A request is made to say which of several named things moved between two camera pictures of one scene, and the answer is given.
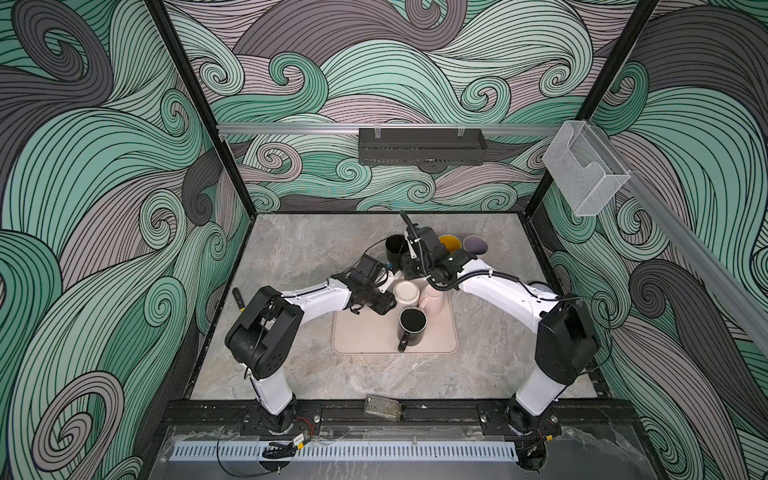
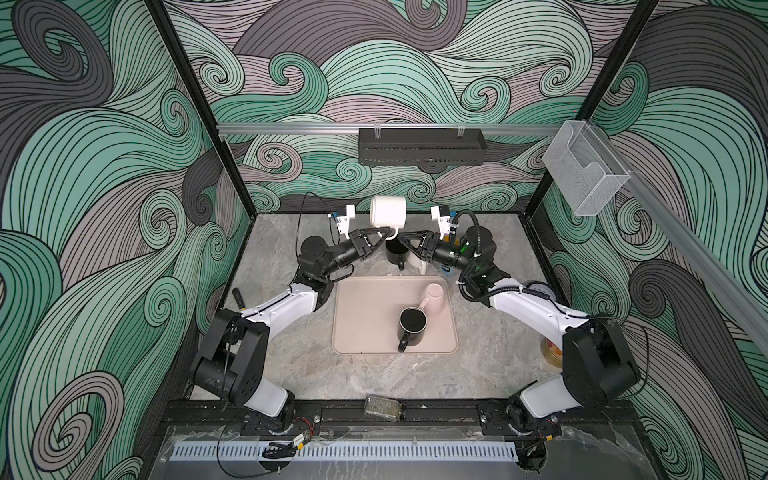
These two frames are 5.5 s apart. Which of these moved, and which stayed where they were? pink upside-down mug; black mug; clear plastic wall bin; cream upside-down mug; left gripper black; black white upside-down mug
Moved: left gripper black; cream upside-down mug
Stayed: black white upside-down mug; black mug; pink upside-down mug; clear plastic wall bin
